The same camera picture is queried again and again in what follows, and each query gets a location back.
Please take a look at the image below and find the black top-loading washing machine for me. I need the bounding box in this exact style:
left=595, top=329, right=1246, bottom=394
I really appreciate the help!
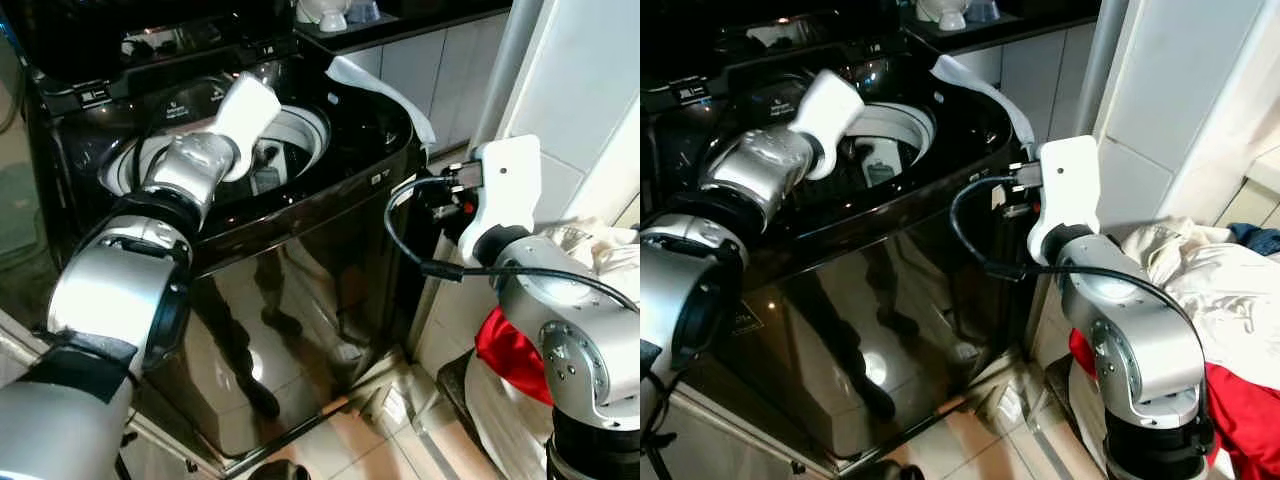
left=640, top=0, right=1041, bottom=477
left=20, top=0, right=431, bottom=471

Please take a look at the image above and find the white cloth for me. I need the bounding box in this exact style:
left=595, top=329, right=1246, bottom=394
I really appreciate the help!
left=325, top=55, right=438, bottom=151

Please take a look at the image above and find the grey pipe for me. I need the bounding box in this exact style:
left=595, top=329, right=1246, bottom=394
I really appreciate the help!
left=470, top=0, right=546, bottom=151
left=1075, top=0, right=1131, bottom=141

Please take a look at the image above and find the cream cloth garment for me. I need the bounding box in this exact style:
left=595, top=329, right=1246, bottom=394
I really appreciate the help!
left=530, top=215, right=641, bottom=303
left=1120, top=220, right=1280, bottom=367

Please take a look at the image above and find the red cloth garment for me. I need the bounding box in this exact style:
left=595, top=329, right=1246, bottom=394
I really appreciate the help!
left=474, top=307, right=553, bottom=406
left=1068, top=328, right=1280, bottom=480

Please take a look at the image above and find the white ceramic cup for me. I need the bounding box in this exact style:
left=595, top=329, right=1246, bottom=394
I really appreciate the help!
left=915, top=0, right=971, bottom=31
left=296, top=0, right=351, bottom=33

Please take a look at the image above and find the dark countertop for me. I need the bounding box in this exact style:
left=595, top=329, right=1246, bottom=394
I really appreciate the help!
left=295, top=0, right=513, bottom=54
left=900, top=0, right=1101, bottom=54

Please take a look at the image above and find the dark blue cloth garment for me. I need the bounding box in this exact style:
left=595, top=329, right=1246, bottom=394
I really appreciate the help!
left=1228, top=222, right=1280, bottom=257

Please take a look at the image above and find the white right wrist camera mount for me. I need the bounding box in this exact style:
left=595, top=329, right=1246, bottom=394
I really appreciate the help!
left=1027, top=135, right=1102, bottom=267
left=458, top=135, right=543, bottom=267

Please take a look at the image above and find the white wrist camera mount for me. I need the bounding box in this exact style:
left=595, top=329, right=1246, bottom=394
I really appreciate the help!
left=788, top=68, right=867, bottom=181
left=1027, top=135, right=1102, bottom=267
left=210, top=72, right=283, bottom=183
left=458, top=135, right=543, bottom=267

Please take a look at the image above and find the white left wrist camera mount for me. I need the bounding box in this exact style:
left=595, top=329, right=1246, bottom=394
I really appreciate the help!
left=788, top=68, right=867, bottom=181
left=210, top=72, right=283, bottom=183

